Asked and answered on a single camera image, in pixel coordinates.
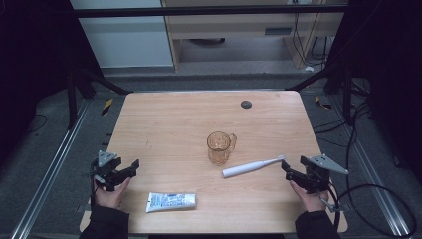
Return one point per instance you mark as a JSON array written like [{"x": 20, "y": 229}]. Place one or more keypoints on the black curtain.
[
  {"x": 33, "y": 66},
  {"x": 391, "y": 83}
]

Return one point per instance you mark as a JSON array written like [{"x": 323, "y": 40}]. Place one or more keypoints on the black horizontal bar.
[{"x": 199, "y": 10}]

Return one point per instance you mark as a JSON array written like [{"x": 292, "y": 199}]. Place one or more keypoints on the black metal stand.
[
  {"x": 71, "y": 99},
  {"x": 346, "y": 96}
]

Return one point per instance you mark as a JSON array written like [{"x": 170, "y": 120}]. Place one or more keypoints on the white toothpaste tube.
[{"x": 170, "y": 201}]

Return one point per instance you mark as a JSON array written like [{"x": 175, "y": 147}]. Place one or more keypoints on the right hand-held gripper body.
[{"x": 318, "y": 172}]

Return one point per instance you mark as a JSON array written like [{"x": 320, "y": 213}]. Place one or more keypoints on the light wooden desk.
[{"x": 232, "y": 26}]

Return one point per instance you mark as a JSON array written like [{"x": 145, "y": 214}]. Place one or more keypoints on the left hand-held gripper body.
[{"x": 105, "y": 166}]

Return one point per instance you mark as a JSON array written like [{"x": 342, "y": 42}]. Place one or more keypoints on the person's right hand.
[{"x": 312, "y": 202}]

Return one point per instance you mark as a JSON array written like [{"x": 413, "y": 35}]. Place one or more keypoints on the small white floor object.
[{"x": 309, "y": 69}]

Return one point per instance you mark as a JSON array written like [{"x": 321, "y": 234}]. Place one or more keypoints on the person's left hand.
[{"x": 111, "y": 198}]

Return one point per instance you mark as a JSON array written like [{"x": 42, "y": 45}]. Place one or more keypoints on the yellow black striped tape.
[
  {"x": 107, "y": 106},
  {"x": 322, "y": 103}
]

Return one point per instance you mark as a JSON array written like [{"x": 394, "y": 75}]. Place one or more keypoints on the amber glass mug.
[{"x": 219, "y": 151}]

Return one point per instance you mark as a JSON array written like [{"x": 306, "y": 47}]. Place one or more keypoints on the aluminium floor rail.
[
  {"x": 375, "y": 186},
  {"x": 49, "y": 179}
]

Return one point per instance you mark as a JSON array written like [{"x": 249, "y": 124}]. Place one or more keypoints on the grey tape piece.
[
  {"x": 81, "y": 208},
  {"x": 343, "y": 207}
]

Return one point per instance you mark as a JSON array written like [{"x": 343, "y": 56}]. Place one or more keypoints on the white electric toothbrush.
[{"x": 245, "y": 168}]

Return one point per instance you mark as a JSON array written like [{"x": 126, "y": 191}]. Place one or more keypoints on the white cabinet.
[{"x": 126, "y": 43}]

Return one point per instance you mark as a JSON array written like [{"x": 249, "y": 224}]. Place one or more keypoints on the dark round table grommet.
[{"x": 246, "y": 104}]

